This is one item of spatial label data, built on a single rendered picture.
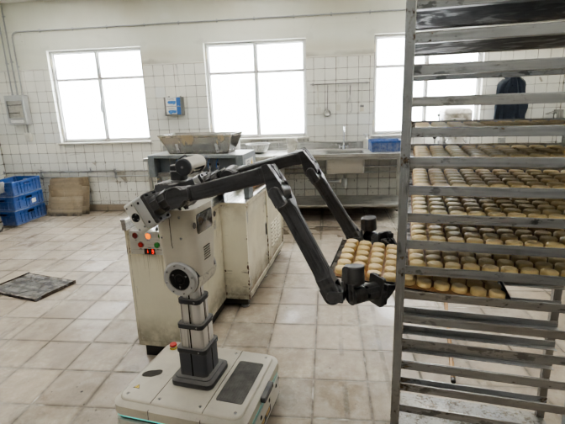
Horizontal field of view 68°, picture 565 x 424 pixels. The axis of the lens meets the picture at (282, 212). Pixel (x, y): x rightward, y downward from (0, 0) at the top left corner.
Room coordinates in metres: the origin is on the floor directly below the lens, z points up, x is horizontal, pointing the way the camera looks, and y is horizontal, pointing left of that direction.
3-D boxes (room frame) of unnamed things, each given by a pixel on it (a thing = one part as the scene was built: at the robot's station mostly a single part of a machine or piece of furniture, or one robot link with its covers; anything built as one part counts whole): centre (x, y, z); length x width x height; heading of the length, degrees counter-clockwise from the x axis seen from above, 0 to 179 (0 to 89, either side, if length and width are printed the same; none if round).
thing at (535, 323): (1.61, -0.76, 0.60); 0.64 x 0.03 x 0.03; 73
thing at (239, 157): (3.12, 0.58, 1.01); 0.72 x 0.33 x 0.34; 78
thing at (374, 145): (5.42, -1.35, 0.95); 0.40 x 0.30 x 0.14; 86
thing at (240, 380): (1.75, 0.41, 0.24); 0.68 x 0.53 x 0.41; 73
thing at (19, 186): (5.86, 3.80, 0.50); 0.60 x 0.40 x 0.20; 176
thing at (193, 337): (1.75, 0.42, 0.36); 0.13 x 0.13 x 0.40; 73
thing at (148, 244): (2.27, 0.76, 0.77); 0.24 x 0.04 x 0.14; 78
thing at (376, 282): (1.27, -0.28, 0.90); 0.07 x 0.07 x 0.10; 29
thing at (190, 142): (3.12, 0.58, 1.25); 0.56 x 0.29 x 0.14; 78
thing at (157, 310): (2.62, 0.69, 0.45); 0.70 x 0.34 x 0.90; 168
